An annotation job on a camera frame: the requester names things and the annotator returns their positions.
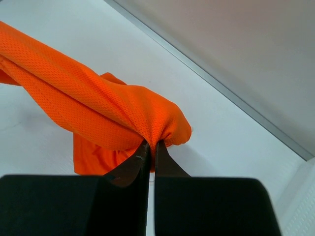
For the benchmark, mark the white plastic basket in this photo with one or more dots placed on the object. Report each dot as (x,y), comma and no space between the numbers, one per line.
(291,187)

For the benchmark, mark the orange mesh shorts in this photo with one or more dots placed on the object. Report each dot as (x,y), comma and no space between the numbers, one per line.
(108,118)

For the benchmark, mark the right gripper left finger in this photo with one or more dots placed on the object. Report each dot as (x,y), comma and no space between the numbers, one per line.
(114,204)

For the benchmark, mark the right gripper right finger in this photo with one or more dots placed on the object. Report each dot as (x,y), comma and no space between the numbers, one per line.
(209,206)

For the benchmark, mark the aluminium table edge rail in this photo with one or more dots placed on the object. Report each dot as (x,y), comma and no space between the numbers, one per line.
(214,82)

